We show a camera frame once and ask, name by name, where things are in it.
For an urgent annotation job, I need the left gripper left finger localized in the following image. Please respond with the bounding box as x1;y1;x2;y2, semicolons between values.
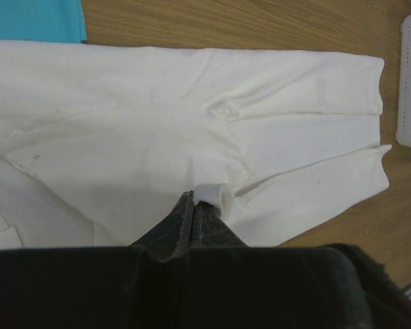
0;192;194;328

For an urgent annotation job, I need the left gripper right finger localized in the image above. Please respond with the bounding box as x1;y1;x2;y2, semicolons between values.
177;202;411;328

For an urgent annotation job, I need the white t-shirt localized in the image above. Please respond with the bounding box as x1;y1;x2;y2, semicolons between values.
0;40;390;249

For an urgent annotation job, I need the folded blue t-shirt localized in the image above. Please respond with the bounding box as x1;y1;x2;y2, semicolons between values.
0;0;87;43

